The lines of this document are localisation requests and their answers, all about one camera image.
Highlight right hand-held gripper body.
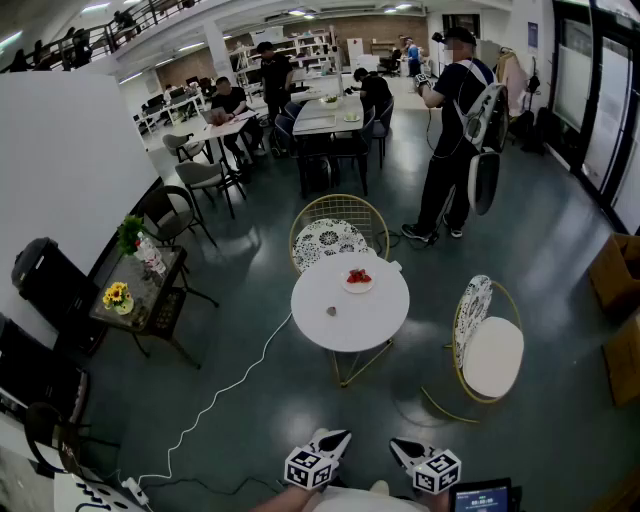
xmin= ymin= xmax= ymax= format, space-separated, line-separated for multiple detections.
xmin=402 ymin=446 xmax=462 ymax=495

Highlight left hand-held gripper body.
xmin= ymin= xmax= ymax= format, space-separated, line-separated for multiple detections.
xmin=284 ymin=433 xmax=342 ymax=491

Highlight white plate of strawberries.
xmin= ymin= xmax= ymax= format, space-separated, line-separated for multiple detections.
xmin=342 ymin=268 xmax=375 ymax=295

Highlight person's left forearm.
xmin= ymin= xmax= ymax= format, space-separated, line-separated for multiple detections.
xmin=249 ymin=483 xmax=321 ymax=512

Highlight black screen monitor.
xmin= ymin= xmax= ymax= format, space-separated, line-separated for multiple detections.
xmin=448 ymin=477 xmax=514 ymax=512

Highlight person's white shirt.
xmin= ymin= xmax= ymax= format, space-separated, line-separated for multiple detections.
xmin=309 ymin=487 xmax=426 ymax=512

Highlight white round table gold legs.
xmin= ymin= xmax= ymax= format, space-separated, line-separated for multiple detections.
xmin=290 ymin=252 xmax=411 ymax=389

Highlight floral round cushion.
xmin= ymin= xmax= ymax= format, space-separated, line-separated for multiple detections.
xmin=292 ymin=218 xmax=370 ymax=275
xmin=457 ymin=274 xmax=494 ymax=369

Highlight brown cardboard box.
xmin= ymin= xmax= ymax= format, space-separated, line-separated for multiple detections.
xmin=602 ymin=309 xmax=640 ymax=406
xmin=587 ymin=232 xmax=640 ymax=314

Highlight dark glass side table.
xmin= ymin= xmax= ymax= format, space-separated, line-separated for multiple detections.
xmin=88 ymin=244 xmax=220 ymax=371

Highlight white board black print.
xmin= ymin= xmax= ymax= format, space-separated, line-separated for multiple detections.
xmin=52 ymin=472 xmax=151 ymax=512

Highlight sunflower pot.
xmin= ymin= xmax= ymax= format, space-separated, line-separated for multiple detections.
xmin=102 ymin=281 xmax=135 ymax=316

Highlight bundle of clear water bottles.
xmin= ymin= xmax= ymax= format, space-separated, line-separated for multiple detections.
xmin=133 ymin=231 xmax=167 ymax=277

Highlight dark armchair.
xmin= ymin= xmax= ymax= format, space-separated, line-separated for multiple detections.
xmin=135 ymin=184 xmax=220 ymax=250

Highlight dark wooden round chair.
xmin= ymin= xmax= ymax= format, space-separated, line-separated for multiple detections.
xmin=23 ymin=399 xmax=121 ymax=476

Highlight green potted plant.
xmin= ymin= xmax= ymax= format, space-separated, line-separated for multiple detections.
xmin=117 ymin=214 xmax=149 ymax=256

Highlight grey padded chair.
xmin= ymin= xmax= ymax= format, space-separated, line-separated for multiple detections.
xmin=174 ymin=159 xmax=247 ymax=220
xmin=161 ymin=132 xmax=207 ymax=164

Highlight black hard case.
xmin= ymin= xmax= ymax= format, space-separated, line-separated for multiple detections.
xmin=10 ymin=236 xmax=104 ymax=331
xmin=0 ymin=312 xmax=91 ymax=426

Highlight long white table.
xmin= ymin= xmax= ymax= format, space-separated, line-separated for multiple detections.
xmin=292 ymin=94 xmax=369 ymax=199

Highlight blue padded chair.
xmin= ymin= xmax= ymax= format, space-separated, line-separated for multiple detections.
xmin=273 ymin=101 xmax=304 ymax=159
xmin=369 ymin=97 xmax=396 ymax=170

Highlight white square table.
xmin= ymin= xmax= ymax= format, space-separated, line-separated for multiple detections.
xmin=159 ymin=110 xmax=261 ymax=166

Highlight coat rack with coats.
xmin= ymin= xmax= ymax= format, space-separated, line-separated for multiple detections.
xmin=494 ymin=46 xmax=529 ymax=109

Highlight white shelving unit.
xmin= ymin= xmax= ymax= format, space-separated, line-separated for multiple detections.
xmin=227 ymin=27 xmax=341 ymax=89

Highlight black mezzanine railing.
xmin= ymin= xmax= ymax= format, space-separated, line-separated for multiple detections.
xmin=0 ymin=0 xmax=201 ymax=74

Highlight gold wire chair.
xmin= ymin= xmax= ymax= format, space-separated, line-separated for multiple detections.
xmin=419 ymin=273 xmax=525 ymax=425
xmin=288 ymin=193 xmax=391 ymax=276

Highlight black floor cable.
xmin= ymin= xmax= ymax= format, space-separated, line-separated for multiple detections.
xmin=139 ymin=474 xmax=281 ymax=501
xmin=374 ymin=227 xmax=441 ymax=251

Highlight white floor cable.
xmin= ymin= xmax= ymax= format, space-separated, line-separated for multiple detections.
xmin=134 ymin=312 xmax=294 ymax=489

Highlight white padded frame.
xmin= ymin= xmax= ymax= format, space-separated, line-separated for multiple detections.
xmin=464 ymin=82 xmax=510 ymax=217

